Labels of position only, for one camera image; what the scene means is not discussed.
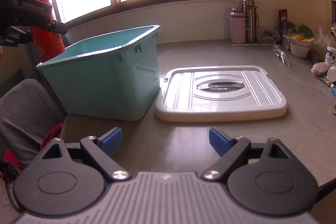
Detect red canister with yellow text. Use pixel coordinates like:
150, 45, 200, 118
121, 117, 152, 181
29, 0, 66, 63

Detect white bin lid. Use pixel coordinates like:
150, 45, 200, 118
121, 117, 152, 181
155, 65, 288, 123

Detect green round object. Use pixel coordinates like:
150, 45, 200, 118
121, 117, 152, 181
297, 24, 314, 39

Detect teal plastic storage bin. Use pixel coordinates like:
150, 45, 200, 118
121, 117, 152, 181
37, 25, 159, 122

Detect grey patterned chair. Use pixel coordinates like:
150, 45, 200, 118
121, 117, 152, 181
1, 79, 67, 165

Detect red cloth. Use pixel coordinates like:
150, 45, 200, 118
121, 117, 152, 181
3, 122, 64, 170

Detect snack wrapper packet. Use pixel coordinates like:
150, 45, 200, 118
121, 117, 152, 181
273, 44, 290, 68

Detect white ribbed bowl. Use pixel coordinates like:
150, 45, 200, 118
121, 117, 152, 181
290, 42, 310, 59

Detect white lying bottle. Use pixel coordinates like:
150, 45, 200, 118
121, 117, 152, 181
310, 62, 331, 76

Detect steel thermos flask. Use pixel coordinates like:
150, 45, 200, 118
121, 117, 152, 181
243, 0, 260, 43

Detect pink water bottle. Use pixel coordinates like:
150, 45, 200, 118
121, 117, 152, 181
230, 7, 246, 44

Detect white bottle blue label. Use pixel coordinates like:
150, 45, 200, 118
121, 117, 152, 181
325, 46, 336, 65

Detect dark red box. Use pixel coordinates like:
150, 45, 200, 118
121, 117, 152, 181
278, 9, 288, 22

